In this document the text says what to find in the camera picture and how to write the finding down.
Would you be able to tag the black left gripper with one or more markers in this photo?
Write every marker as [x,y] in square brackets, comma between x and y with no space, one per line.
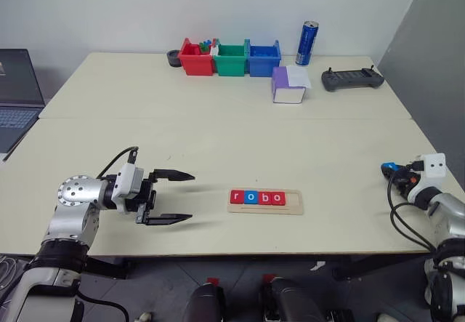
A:
[147,198]

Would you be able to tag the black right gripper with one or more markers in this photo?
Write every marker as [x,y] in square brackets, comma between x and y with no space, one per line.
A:
[403,182]

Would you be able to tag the blue letter tile t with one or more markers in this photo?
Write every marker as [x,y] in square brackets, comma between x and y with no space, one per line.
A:
[392,165]

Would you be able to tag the red letter tile b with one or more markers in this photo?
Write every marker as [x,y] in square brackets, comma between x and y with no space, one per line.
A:
[265,197]

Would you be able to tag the wooden letter tray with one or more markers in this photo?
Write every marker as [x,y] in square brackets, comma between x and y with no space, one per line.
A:
[294,205]

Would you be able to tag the red letter tile o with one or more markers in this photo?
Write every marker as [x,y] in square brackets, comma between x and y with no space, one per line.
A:
[278,198]

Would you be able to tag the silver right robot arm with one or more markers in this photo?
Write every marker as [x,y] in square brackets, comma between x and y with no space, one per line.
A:
[450,209]

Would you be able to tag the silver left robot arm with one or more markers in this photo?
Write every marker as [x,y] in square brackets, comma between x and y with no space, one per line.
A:
[69,205]

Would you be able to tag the red letter tile r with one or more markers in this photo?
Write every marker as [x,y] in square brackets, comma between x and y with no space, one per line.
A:
[236,197]

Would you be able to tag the blue letter tile o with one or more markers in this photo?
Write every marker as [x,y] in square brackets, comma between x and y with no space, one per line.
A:
[250,197]

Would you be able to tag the red floor tag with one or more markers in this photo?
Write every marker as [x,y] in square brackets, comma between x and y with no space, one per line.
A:
[213,282]
[269,277]

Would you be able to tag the grey handheld controller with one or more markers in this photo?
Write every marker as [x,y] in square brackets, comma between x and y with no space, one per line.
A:
[352,79]

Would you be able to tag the dark rounded shape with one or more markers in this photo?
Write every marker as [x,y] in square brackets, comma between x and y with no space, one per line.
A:
[203,304]
[290,300]

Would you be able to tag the white paper scrap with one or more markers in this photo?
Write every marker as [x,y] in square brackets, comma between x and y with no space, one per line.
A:
[318,266]

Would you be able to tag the white paper sheet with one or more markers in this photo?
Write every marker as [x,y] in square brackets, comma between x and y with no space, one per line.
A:
[298,75]

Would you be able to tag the purple and white box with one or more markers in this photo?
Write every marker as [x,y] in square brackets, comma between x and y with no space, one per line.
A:
[287,87]

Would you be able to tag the red plastic bin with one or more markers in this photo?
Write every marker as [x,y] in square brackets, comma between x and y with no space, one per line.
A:
[196,62]

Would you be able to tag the small black bowl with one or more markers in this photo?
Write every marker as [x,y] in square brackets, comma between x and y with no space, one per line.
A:
[173,57]

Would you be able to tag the green plastic bin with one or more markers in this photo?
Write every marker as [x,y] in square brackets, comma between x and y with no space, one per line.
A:
[229,62]

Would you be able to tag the green toy brick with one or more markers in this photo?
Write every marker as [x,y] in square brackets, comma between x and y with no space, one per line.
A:
[203,47]

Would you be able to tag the blue drink can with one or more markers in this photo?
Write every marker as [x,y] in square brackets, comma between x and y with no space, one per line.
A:
[307,44]

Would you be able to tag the white plastic piece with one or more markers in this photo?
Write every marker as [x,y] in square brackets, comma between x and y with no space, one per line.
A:
[215,50]

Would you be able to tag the blue toy brick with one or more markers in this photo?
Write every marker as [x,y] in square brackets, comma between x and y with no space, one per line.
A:
[208,42]

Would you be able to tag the blue plastic bin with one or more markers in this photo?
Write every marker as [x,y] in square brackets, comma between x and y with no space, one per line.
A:
[264,60]

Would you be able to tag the dark grey laptop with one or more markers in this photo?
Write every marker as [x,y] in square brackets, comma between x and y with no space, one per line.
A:
[16,100]

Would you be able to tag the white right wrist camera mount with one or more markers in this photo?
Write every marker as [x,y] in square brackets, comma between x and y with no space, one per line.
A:
[434,165]

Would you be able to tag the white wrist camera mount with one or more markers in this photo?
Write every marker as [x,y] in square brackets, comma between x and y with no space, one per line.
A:
[127,187]
[434,165]

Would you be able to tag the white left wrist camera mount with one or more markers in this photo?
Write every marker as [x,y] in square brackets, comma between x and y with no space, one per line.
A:
[127,187]

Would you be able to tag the black table frame bar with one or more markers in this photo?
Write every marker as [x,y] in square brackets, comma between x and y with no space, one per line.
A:
[381,267]
[109,268]

